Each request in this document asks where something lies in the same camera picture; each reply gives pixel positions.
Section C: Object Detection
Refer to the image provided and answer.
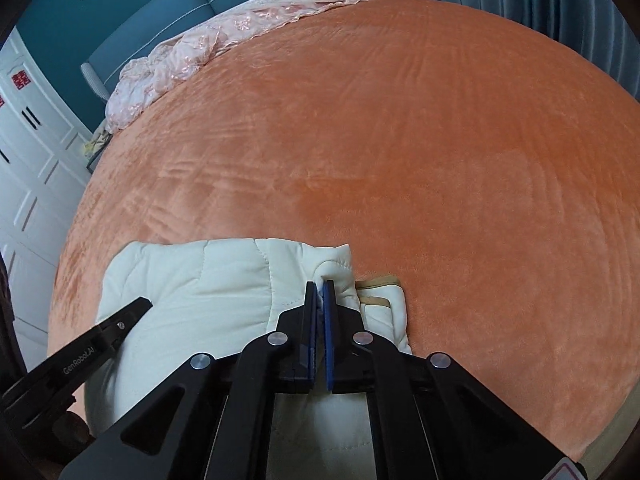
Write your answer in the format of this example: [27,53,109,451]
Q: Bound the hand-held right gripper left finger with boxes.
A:
[57,280,319,480]

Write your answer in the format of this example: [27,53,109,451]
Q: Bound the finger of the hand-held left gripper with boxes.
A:
[96,296,153,348]

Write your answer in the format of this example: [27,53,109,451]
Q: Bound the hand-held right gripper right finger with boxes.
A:
[322,280,587,480]

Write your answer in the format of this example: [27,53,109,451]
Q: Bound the cream quilted jacket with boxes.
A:
[82,239,414,480]

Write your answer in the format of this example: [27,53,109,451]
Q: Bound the white wardrobe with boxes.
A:
[0,27,94,357]

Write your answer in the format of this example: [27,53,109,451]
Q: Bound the nightstand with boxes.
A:
[84,130,114,174]

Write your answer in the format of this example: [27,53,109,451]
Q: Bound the orange plush bed blanket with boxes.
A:
[45,0,640,467]

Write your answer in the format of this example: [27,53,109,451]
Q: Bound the pink lace quilt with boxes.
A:
[105,0,402,134]

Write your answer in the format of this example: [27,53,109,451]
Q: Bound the blue padded headboard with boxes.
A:
[80,0,352,107]

